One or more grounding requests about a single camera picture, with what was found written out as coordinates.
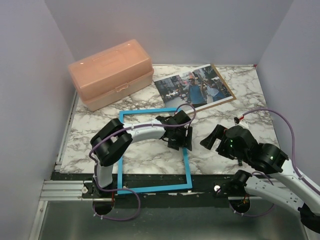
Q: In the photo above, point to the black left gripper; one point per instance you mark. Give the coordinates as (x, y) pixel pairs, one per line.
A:
(185, 142)

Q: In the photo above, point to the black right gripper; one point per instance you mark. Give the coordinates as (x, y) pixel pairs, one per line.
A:
(218, 132)

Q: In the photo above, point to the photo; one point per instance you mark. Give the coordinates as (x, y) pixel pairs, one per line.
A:
(202, 87)

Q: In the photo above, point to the blue wooden picture frame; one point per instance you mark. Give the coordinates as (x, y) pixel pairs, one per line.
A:
(146, 163)

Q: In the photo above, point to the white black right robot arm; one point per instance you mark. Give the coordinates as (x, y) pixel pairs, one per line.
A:
(301, 195)

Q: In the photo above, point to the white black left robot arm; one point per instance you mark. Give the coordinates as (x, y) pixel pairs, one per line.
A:
(112, 141)

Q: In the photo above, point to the pink plastic storage box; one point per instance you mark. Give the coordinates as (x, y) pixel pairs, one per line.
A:
(112, 74)

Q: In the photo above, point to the aluminium front rail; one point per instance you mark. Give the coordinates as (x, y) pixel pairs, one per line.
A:
(64, 190)

